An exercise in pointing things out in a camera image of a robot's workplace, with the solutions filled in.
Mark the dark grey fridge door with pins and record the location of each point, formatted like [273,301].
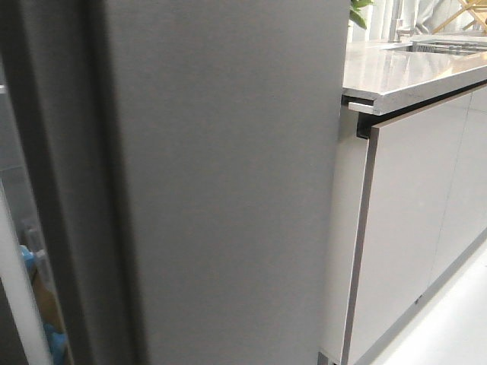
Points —
[180,157]

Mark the white fridge interior cabinet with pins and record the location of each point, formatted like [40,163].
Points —
[15,201]

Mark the grey kitchen counter cabinet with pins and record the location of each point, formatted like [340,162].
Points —
[409,198]

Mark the glossy grey countertop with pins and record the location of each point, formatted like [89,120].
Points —
[378,81]

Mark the green plant leaves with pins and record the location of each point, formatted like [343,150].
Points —
[355,12]

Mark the steel sink faucet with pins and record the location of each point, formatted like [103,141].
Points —
[397,30]

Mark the brown cardboard piece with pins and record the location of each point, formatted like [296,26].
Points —
[49,309]

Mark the blue tape on drawer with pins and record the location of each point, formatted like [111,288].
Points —
[56,338]

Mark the recessed steel sink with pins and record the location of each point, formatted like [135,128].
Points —
[448,47]

